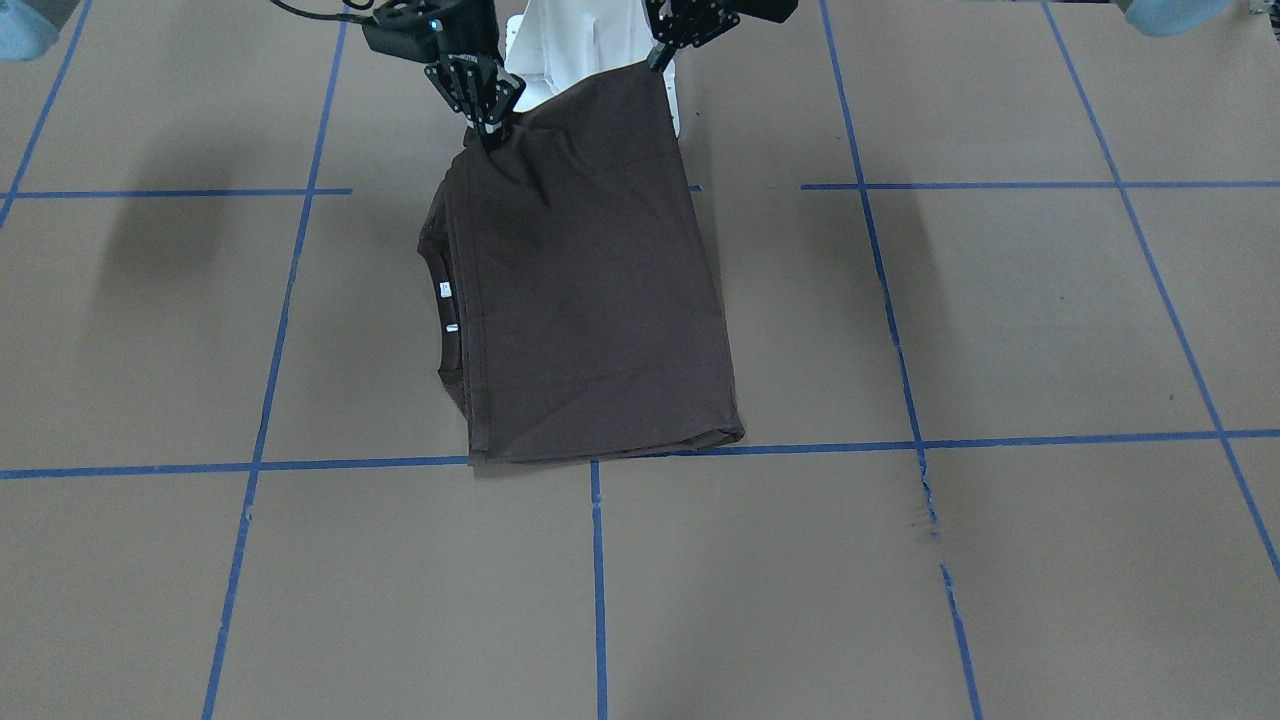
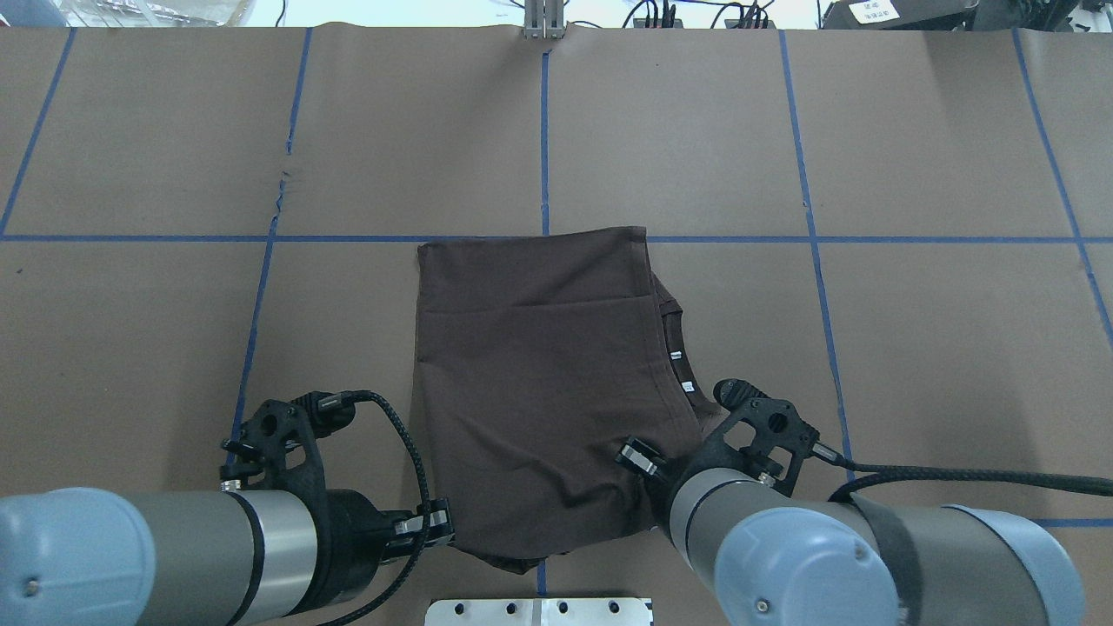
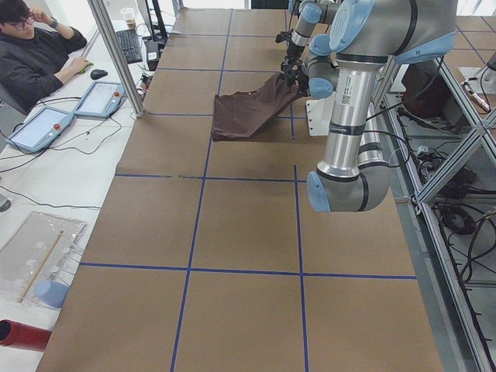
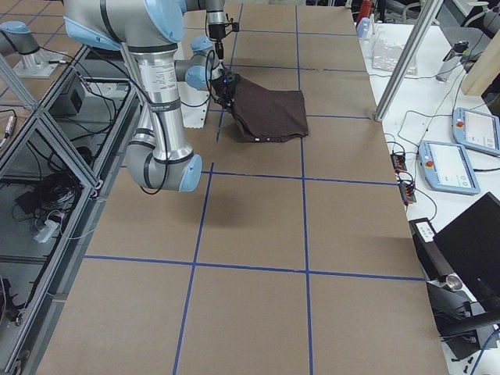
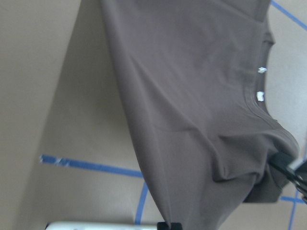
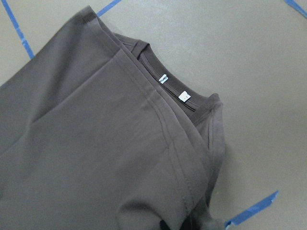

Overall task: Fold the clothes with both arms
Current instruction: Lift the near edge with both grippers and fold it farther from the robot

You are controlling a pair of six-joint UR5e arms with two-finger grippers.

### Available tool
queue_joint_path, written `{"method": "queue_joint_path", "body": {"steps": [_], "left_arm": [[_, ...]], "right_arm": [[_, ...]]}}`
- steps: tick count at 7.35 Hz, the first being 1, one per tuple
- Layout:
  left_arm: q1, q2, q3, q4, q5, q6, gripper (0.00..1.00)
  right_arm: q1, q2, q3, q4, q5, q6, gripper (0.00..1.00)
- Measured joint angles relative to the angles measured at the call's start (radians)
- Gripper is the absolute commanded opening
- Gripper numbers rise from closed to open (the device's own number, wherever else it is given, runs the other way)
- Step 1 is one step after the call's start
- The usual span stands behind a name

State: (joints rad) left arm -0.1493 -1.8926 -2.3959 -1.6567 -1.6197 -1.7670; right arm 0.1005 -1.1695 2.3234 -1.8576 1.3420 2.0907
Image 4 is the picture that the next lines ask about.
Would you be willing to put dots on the black gripper body, viewer-right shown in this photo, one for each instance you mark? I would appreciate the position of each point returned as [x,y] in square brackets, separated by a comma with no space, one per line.
[215,30]

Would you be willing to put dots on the black gripper body, viewer-left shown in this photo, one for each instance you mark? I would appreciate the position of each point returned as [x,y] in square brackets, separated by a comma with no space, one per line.
[222,89]

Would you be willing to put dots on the dark brown t-shirt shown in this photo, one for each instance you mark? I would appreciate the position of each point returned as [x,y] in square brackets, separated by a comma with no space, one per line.
[264,115]

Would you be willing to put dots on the second grey robot base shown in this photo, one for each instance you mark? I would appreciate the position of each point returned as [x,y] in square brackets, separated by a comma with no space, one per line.
[35,62]

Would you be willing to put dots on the silver robot arm, viewer-left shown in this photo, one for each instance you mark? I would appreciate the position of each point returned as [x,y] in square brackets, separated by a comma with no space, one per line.
[159,156]

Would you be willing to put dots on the red cylinder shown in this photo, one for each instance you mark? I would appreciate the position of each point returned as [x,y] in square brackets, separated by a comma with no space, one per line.
[364,10]

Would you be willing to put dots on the orange black connector block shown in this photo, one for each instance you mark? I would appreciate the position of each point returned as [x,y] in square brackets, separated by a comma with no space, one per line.
[407,191]

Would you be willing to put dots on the teach pendant tablet near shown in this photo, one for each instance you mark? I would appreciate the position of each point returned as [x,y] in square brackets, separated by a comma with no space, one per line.
[447,168]

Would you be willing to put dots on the teach pendant tablet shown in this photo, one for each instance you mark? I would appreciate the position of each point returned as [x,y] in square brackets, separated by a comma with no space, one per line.
[476,130]
[447,168]

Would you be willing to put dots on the white paper label with text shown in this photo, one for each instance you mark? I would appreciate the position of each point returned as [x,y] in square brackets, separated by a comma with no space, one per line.
[426,231]

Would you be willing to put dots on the teach pendant tablet far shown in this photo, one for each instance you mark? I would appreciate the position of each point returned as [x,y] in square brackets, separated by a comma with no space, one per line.
[476,130]

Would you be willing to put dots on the black monitor with stand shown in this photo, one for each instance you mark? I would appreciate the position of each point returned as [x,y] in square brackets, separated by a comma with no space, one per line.
[470,245]

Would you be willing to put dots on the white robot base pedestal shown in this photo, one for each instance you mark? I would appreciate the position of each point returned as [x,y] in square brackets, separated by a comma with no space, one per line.
[194,106]

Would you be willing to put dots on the aluminium frame rack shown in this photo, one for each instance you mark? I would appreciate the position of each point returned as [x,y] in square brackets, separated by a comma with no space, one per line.
[56,171]

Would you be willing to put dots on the aluminium frame post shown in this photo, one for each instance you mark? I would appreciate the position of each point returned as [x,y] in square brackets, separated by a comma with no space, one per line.
[418,33]

